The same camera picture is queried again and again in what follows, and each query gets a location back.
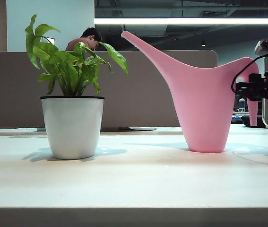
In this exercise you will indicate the seated person dark hair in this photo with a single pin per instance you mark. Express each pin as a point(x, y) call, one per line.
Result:
point(86, 37)

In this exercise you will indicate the flat grey divider foot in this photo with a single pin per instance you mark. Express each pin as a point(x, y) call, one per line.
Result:
point(138, 128)

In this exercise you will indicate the dark blue bag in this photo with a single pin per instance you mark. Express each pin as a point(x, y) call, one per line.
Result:
point(239, 119)

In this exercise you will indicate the green leafy plant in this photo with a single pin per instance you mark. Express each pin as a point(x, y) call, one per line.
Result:
point(70, 71)

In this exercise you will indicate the long white ceiling light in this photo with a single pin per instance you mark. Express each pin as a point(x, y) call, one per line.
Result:
point(171, 20)

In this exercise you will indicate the white plant pot black rim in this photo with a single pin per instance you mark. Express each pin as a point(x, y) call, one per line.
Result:
point(72, 127)

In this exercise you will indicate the small black pendant lamp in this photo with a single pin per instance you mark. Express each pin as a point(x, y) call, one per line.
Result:
point(203, 43)

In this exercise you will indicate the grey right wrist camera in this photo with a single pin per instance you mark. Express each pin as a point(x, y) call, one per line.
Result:
point(261, 47)

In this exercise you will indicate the pink plastic watering can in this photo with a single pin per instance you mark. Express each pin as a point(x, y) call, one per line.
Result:
point(202, 106)

